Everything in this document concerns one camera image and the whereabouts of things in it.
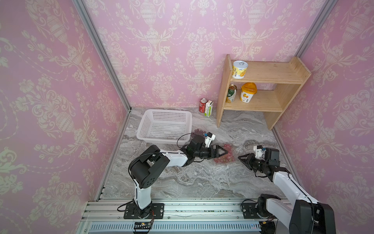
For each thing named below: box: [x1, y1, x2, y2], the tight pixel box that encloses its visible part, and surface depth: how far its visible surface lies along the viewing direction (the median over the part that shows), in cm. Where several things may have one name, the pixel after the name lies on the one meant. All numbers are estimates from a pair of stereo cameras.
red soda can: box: [198, 97, 208, 114], surface depth 115 cm
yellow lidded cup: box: [240, 81, 258, 103], surface depth 91 cm
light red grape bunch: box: [214, 143, 234, 164], surface depth 91 cm
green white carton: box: [204, 99, 214, 118], surface depth 111 cm
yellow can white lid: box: [235, 59, 252, 75], surface depth 76 cm
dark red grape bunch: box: [190, 128, 207, 138], surface depth 102 cm
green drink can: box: [225, 84, 238, 104], surface depth 89 cm
